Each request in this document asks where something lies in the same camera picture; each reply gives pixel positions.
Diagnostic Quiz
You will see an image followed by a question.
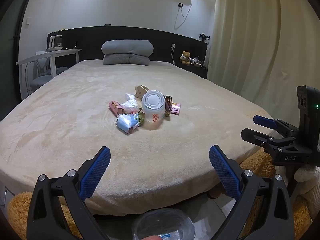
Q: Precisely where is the frosted plastic cup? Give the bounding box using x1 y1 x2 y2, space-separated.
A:
142 90 166 130

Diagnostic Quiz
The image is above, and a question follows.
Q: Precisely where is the cream curtain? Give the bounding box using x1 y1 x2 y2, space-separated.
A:
207 0 320 130

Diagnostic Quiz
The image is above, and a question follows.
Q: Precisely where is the folded grey duvet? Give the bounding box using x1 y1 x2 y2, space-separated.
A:
101 39 154 66

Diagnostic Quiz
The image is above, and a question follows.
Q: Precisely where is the blue green snack packet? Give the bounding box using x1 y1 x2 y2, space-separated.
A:
115 112 146 135

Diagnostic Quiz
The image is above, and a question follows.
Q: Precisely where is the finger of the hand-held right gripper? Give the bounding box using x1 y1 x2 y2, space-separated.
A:
253 115 299 137
240 128 295 153

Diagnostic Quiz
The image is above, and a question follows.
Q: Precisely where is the white table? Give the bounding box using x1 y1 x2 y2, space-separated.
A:
16 49 82 98

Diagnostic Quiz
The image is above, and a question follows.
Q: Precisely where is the person's right hand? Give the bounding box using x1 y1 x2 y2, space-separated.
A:
294 166 320 182

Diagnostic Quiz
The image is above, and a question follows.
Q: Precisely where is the pink wrapper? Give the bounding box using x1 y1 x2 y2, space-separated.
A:
108 100 125 117

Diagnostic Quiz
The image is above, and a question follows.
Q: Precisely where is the white electric kettle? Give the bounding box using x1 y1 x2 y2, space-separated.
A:
49 35 64 50

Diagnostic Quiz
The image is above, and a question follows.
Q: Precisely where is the white power cable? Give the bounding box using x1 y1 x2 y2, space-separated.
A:
174 0 194 29

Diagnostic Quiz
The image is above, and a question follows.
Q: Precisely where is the white plastic bag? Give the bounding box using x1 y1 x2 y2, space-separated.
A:
121 99 140 114

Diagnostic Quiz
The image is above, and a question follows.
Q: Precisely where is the trash bin with clear bag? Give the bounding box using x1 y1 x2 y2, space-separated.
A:
131 208 196 240

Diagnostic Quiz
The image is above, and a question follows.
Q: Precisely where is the brown teddy bear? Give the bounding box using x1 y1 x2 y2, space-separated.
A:
179 51 192 65

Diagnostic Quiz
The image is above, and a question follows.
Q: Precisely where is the brown fluffy rug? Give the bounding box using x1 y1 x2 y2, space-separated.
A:
6 147 313 240

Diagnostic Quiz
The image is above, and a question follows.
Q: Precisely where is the white metal chair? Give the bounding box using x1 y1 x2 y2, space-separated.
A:
24 51 68 93

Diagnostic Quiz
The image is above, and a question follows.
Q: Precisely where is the black headboard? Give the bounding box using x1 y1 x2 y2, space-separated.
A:
47 26 208 79

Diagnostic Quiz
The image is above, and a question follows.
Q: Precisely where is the beige paper wrapper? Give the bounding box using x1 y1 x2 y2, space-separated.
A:
134 85 150 101

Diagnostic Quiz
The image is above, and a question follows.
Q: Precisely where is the beige bed blanket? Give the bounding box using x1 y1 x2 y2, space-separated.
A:
0 59 273 217

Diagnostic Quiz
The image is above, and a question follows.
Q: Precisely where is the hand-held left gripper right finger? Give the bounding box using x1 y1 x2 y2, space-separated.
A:
209 145 295 240

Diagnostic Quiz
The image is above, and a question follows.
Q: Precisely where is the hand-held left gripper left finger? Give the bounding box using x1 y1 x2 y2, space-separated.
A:
26 146 112 240

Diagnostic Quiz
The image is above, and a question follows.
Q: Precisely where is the dark snack wrapper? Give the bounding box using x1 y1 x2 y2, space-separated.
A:
164 95 174 118

